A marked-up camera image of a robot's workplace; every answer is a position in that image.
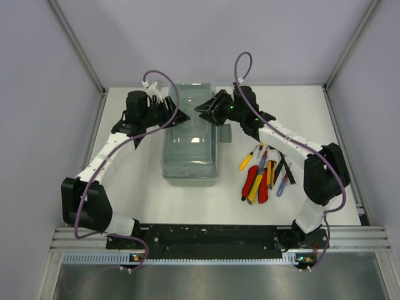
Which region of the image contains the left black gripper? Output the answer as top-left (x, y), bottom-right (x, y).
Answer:
top-left (141, 96), bottom-right (189, 129)

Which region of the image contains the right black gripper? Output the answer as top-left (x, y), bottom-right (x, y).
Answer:
top-left (195, 90), bottom-right (245, 127)

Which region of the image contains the green cantilever tool box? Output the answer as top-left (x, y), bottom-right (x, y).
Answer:
top-left (162, 83), bottom-right (232, 187)

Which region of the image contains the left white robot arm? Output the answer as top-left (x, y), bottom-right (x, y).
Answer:
top-left (61, 91), bottom-right (190, 248)

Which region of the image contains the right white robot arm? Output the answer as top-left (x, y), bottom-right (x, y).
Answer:
top-left (195, 85), bottom-right (350, 248)

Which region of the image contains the blue red precision screwdriver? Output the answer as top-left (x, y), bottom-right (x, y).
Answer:
top-left (259, 151), bottom-right (268, 172)

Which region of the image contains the large red utility knife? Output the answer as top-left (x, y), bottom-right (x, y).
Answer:
top-left (241, 165), bottom-right (259, 201)

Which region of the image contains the small red utility knife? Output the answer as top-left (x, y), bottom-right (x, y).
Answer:
top-left (257, 169), bottom-right (268, 204)

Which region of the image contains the yellow utility knife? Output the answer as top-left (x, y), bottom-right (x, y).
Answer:
top-left (247, 171), bottom-right (264, 205)

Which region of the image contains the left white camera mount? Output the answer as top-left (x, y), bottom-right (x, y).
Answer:
top-left (142, 81), bottom-right (163, 103)

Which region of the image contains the black handle hammer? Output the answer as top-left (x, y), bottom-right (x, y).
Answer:
top-left (273, 151), bottom-right (284, 184)

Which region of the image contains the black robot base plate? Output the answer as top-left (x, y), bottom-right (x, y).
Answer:
top-left (106, 222), bottom-right (331, 253)

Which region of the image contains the grey slotted cable duct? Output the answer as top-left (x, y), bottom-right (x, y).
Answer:
top-left (62, 252), bottom-right (299, 266)

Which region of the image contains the aluminium frame rail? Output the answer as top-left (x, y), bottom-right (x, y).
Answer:
top-left (50, 224), bottom-right (391, 252)

